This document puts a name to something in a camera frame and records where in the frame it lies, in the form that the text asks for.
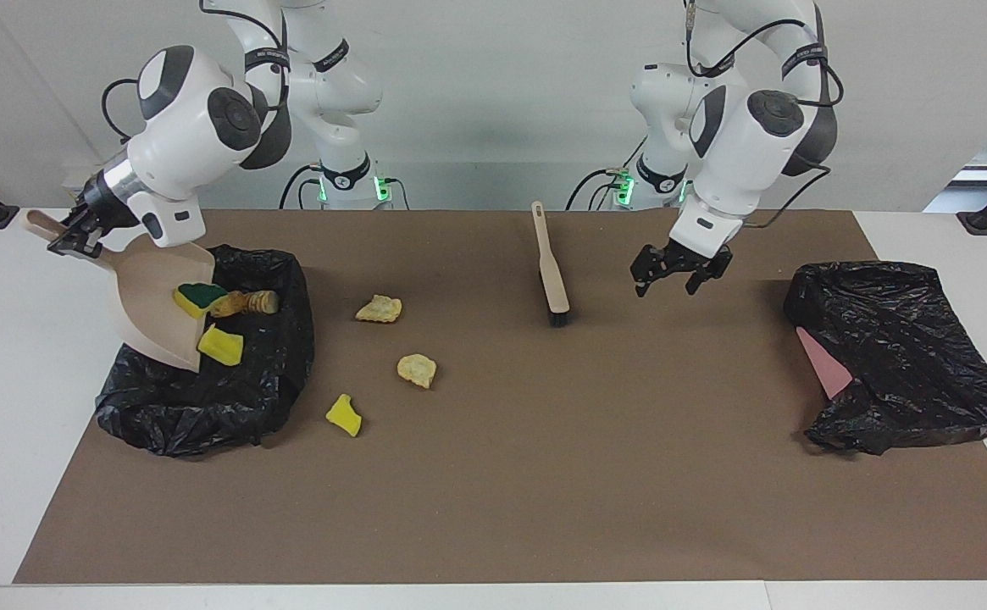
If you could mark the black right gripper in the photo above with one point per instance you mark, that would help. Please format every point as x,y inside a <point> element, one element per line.
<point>108,202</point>

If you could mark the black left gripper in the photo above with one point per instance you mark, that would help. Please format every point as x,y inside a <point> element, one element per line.
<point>686,258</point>

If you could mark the beige plastic dustpan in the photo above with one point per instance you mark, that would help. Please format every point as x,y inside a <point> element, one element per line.
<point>150,296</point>

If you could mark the beige hand brush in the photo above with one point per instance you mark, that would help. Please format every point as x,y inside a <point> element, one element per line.
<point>551,271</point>

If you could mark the yellow sponge piece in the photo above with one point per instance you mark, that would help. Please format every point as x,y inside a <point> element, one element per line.
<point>222,346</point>
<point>345,415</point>
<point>199,298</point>

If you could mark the brown bread roll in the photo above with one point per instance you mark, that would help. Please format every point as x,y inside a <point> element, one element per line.
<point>229,305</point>

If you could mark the pale bread chunk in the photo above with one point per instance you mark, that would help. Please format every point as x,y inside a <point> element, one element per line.
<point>263,302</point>

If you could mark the tan bread slice chunk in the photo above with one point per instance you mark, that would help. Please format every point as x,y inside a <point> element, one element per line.
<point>379,309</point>
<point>417,371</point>

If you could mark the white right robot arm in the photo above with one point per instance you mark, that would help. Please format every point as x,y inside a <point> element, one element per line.
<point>180,127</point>

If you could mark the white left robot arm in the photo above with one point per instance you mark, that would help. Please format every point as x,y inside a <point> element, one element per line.
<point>739,144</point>

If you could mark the pink plastic bin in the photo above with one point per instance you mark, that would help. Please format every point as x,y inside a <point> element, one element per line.
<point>828,368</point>

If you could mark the black bag lined bin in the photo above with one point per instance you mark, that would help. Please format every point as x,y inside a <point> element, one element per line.
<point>205,407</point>

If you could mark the crumpled black trash bag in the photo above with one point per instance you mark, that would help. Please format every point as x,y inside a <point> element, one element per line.
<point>908,356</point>

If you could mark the brown table mat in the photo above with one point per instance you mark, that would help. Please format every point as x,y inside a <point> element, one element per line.
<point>493,525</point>

